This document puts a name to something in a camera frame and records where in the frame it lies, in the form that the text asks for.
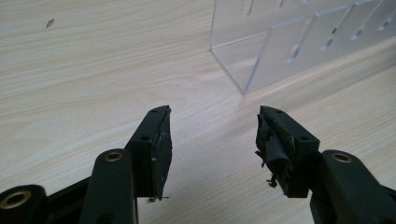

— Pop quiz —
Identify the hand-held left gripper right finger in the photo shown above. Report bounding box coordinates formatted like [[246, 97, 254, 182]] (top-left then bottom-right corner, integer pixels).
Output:
[[255, 105, 396, 224]]

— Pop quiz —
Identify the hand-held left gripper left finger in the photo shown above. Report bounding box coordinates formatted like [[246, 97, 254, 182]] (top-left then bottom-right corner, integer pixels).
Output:
[[78, 105, 173, 224]]

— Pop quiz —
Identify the clear acrylic rack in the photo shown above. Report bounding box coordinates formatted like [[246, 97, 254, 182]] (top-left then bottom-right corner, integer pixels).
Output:
[[208, 0, 396, 95]]

